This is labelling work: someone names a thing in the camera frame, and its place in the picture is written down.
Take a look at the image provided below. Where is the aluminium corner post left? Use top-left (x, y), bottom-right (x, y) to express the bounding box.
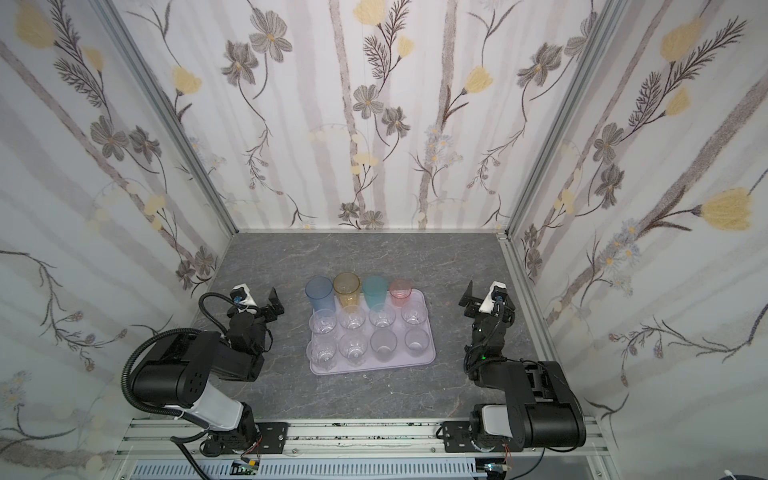
top-left (89, 0), bottom-right (239, 235)

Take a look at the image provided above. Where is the blue plastic cup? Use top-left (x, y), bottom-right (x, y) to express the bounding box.
top-left (305, 276), bottom-right (336, 311)

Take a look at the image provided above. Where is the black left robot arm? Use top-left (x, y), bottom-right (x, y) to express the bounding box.
top-left (121, 284), bottom-right (285, 457)

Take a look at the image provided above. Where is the aluminium corner post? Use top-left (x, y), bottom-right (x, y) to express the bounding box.
top-left (89, 0), bottom-right (239, 235)
top-left (504, 0), bottom-right (629, 239)

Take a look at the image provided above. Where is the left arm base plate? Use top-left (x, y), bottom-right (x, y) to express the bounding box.
top-left (200, 421), bottom-right (290, 455)

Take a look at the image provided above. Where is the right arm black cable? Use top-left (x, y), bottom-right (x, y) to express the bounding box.
top-left (506, 446), bottom-right (580, 480)

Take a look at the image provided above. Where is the pink plastic cup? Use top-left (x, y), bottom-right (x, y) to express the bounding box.
top-left (388, 279), bottom-right (412, 307)

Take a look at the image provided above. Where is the lilac plastic tray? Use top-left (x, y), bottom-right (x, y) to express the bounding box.
top-left (310, 289), bottom-right (436, 376)

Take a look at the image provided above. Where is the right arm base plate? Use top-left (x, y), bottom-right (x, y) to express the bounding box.
top-left (435, 420), bottom-right (523, 454)

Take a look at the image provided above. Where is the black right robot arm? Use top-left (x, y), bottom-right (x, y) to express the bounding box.
top-left (463, 304), bottom-right (587, 452)

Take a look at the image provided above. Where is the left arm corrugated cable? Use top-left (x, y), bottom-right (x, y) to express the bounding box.
top-left (120, 292), bottom-right (241, 480)

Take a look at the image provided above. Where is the white slotted cable duct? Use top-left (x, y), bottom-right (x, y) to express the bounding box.
top-left (130, 458), bottom-right (487, 480)

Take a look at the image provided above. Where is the yellow plastic cup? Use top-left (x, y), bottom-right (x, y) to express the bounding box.
top-left (333, 271), bottom-right (361, 308)

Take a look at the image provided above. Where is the clear tall glass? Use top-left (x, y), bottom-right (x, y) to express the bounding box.
top-left (306, 335), bottom-right (338, 375)

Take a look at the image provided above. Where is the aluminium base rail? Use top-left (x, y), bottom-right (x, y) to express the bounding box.
top-left (113, 416), bottom-right (613, 460)

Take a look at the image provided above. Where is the clear faceted tumbler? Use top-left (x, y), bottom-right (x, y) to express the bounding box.
top-left (309, 309), bottom-right (338, 337)
top-left (368, 303), bottom-right (396, 329)
top-left (337, 305), bottom-right (367, 330)

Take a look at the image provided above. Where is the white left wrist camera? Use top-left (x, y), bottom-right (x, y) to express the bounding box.
top-left (230, 284), bottom-right (257, 309)

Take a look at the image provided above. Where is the aluminium corner post right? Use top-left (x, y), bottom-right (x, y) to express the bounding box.
top-left (504, 0), bottom-right (629, 239)

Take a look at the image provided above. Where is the teal dimpled plastic cup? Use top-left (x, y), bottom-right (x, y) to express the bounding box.
top-left (362, 275), bottom-right (389, 309)

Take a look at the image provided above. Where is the frosted dimpled plastic cup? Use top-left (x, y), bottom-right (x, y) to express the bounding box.
top-left (338, 332), bottom-right (369, 367)

